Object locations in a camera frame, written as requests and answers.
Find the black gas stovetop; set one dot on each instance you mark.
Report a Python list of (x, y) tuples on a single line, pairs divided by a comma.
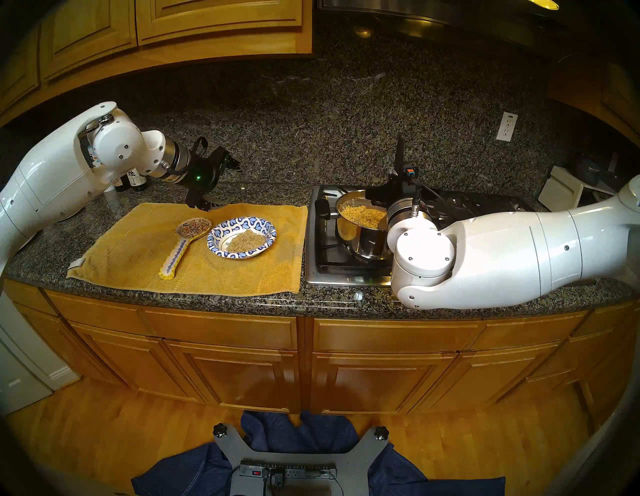
[(320, 272)]

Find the yellow terry towel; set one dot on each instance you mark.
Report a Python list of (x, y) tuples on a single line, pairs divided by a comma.
[(260, 275)]

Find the white wall outlet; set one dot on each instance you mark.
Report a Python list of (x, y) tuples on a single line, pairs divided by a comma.
[(507, 127)]

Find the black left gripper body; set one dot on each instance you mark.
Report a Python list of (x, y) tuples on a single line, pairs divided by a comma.
[(205, 175)]

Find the grey robot base frame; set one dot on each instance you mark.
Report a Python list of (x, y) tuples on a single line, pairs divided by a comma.
[(355, 465)]

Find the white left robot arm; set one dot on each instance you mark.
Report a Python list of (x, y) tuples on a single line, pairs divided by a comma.
[(55, 170)]

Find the range hood lamp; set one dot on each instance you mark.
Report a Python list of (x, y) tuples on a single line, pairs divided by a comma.
[(544, 4)]

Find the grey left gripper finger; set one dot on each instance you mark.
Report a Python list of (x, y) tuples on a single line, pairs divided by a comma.
[(231, 161), (212, 204)]

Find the scooped oatmeal portion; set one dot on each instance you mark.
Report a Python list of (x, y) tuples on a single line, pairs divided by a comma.
[(246, 241)]

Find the dark wooden wall cabinet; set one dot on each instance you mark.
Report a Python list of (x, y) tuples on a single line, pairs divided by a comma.
[(610, 95)]

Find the dark range hood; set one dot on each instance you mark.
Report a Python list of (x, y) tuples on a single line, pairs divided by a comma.
[(425, 15)]

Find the stainless steel saucepan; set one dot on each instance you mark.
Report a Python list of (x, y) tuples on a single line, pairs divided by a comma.
[(360, 245)]

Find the light wooden wall cabinet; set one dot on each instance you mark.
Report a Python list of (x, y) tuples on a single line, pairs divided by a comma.
[(190, 20)]

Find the white toaster oven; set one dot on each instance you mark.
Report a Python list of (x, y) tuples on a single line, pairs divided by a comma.
[(560, 192)]

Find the colourful ceramic spoon rest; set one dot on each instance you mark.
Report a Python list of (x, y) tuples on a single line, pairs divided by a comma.
[(192, 227)]

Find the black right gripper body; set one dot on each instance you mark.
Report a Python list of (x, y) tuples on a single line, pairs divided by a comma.
[(400, 190)]

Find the soy sauce bottle white cap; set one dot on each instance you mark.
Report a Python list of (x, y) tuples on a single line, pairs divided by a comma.
[(136, 180)]

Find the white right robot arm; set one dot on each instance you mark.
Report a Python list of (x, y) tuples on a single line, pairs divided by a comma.
[(525, 255)]

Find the wooden base cabinets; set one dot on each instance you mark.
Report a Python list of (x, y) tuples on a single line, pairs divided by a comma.
[(240, 370)]

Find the blue white paper bowl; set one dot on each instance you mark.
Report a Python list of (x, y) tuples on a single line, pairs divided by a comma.
[(220, 240)]

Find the blue denim cloth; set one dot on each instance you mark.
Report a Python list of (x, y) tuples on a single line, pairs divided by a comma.
[(295, 430)]

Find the dark grey kettle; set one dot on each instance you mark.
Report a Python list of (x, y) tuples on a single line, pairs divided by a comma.
[(589, 169)]

